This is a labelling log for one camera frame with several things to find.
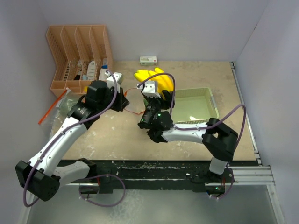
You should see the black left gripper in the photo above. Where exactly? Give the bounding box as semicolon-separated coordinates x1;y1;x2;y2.
97;85;129;112

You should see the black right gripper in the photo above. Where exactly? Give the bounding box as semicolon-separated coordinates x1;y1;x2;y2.
140;89;176;126

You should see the yellow banana bunch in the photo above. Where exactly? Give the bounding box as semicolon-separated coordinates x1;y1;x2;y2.
134;67;174;94

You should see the green netted melon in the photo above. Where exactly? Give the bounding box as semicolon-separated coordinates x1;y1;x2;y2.
59;98;78;114

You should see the clear zip bag orange zipper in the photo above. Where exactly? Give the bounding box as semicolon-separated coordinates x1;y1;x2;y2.
38;88;80;132

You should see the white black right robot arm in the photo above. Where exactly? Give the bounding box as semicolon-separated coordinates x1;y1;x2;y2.
138;96;239;182

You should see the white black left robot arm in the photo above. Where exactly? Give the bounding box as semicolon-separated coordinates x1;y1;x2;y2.
15;81;126;208

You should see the pale green perforated basket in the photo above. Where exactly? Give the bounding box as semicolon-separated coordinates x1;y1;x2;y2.
172;87;219;124

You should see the white blue bottle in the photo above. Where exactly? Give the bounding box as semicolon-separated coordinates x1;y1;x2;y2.
98;58;108;80

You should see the white ribbed item in organizer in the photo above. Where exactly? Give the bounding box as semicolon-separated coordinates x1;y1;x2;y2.
82;61;96;81

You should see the small white green box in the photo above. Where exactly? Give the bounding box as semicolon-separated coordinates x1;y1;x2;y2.
140;56;157;66

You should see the peach plastic desk organizer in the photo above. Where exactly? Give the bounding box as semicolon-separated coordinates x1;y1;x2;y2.
46;25;114;97

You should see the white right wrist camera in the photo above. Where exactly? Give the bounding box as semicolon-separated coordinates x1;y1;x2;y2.
137;81;161;98

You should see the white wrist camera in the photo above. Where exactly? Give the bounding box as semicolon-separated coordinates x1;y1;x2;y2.
137;81;161;98
105;70;124;92

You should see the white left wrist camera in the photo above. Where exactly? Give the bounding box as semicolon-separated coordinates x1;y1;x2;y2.
105;70;124;92

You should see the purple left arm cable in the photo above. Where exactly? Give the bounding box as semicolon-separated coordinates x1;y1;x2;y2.
22;69;119;208

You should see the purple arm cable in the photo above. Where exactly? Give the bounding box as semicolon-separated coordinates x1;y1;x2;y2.
137;72;247;199
22;69;119;208

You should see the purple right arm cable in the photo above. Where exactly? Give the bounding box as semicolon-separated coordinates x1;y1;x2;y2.
137;72;247;199

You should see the black front mounting rail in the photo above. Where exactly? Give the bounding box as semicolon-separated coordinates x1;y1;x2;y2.
58;157;236;194

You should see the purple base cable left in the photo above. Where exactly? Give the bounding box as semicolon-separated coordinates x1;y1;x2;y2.
78;174;127;208

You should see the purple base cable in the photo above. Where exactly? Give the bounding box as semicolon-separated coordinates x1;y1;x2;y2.
206;168;235;200
78;174;127;208

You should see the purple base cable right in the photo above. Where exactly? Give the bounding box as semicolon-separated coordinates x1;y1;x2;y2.
206;168;235;200

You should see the aluminium frame rail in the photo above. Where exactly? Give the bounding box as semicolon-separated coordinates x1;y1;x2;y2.
228;61;281;224

